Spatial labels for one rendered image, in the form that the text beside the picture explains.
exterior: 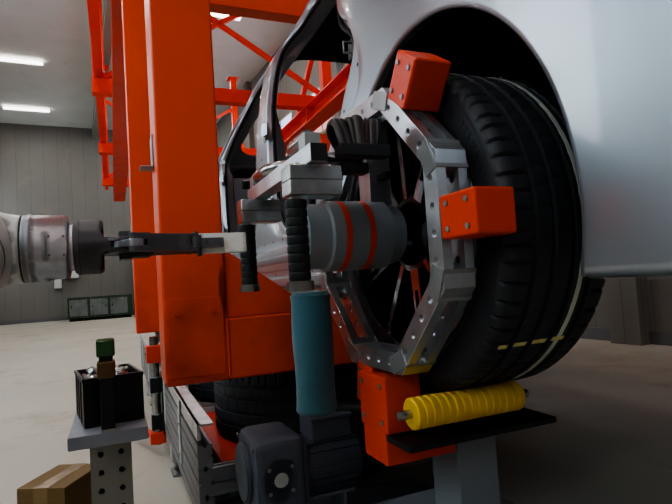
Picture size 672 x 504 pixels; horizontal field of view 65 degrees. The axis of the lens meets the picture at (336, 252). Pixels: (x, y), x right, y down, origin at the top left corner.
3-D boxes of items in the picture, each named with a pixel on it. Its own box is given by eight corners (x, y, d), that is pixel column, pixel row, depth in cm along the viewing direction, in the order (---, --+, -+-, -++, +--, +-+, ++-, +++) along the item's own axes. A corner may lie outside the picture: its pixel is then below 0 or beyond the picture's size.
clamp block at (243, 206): (282, 221, 117) (281, 197, 117) (242, 221, 113) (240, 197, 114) (276, 223, 121) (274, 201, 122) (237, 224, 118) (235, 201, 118)
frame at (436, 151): (486, 386, 84) (460, 54, 87) (452, 392, 82) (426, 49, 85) (348, 351, 134) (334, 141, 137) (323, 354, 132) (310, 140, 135)
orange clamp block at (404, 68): (439, 113, 95) (453, 62, 91) (401, 110, 92) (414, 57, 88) (421, 102, 101) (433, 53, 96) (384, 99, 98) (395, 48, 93)
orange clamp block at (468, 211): (480, 238, 86) (519, 232, 78) (439, 240, 83) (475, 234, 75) (476, 196, 87) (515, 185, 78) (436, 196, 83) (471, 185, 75)
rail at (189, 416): (231, 501, 145) (227, 421, 147) (196, 509, 142) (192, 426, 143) (160, 375, 373) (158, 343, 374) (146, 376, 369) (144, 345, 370)
